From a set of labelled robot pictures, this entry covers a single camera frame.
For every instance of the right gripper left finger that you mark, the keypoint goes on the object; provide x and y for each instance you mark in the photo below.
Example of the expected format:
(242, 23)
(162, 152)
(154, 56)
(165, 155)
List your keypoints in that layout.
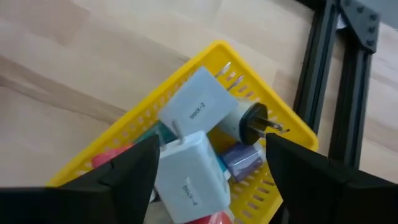
(93, 202)

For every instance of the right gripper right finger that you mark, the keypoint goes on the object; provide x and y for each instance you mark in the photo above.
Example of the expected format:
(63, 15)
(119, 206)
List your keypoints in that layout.
(326, 199)

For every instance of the purple white wall charger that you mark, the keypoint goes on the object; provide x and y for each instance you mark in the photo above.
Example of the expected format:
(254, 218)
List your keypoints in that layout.
(242, 160)

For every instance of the teal white wall charger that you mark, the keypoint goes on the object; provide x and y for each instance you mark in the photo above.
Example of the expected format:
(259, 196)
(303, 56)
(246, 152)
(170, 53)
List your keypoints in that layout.
(158, 132)

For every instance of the white rectangular USB charger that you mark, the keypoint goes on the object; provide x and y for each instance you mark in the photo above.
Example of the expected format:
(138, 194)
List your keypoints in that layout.
(192, 177)

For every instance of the white rounded wall charger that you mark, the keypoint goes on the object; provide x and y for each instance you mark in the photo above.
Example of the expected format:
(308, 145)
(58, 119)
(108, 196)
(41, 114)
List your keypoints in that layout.
(236, 121)

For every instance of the white cube charger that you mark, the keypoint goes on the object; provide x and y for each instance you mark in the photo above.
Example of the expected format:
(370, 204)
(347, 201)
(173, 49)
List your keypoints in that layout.
(199, 102)

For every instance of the yellow plastic basket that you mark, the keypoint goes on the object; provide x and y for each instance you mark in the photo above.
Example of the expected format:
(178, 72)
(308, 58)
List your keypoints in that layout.
(214, 53)

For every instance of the black aluminium table frame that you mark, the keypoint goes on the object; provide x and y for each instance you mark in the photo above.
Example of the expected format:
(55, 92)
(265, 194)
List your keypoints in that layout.
(351, 93)

